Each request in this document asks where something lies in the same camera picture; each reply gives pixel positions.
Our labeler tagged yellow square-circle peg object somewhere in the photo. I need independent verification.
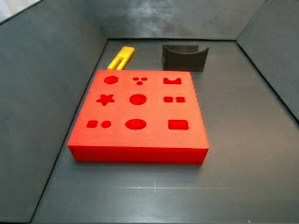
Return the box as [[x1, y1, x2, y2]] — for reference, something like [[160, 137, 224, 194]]
[[107, 46, 135, 70]]

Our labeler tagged black curved fixture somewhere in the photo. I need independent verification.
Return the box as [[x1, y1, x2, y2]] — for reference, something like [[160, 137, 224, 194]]
[[163, 45, 210, 72]]

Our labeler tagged red shape-sorter block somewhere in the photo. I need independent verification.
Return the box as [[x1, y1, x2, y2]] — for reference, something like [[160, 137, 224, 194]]
[[68, 70, 210, 165]]

